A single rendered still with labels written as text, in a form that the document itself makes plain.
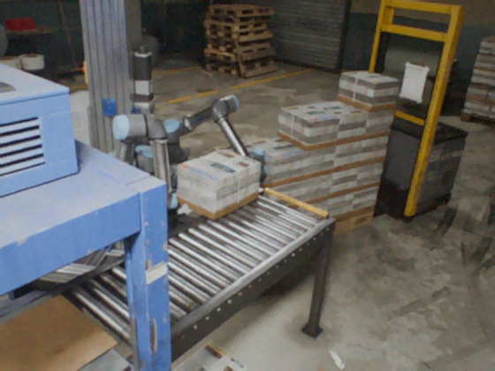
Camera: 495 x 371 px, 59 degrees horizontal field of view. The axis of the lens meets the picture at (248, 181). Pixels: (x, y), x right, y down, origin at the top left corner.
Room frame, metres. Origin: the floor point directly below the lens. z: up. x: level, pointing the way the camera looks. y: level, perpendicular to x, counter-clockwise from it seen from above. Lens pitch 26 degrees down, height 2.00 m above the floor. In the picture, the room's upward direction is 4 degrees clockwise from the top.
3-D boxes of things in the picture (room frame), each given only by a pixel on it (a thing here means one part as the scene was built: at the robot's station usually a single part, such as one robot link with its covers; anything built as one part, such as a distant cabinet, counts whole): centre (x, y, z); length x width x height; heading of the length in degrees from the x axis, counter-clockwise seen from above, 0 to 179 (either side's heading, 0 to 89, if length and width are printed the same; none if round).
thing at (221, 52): (9.93, 0.41, 0.65); 1.33 x 0.94 x 1.30; 146
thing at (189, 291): (1.53, 0.30, 0.77); 0.47 x 0.05 x 0.05; 52
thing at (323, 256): (2.08, -0.45, 0.34); 0.06 x 0.06 x 0.68; 52
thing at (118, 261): (1.89, 0.34, 0.74); 1.34 x 0.05 x 0.12; 142
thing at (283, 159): (3.15, -0.31, 0.42); 1.17 x 0.39 x 0.83; 124
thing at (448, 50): (3.52, -1.46, 0.97); 0.09 x 0.09 x 1.75; 34
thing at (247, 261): (1.78, 0.10, 0.77); 0.47 x 0.05 x 0.05; 52
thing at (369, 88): (3.55, -0.91, 0.65); 0.39 x 0.30 x 1.29; 34
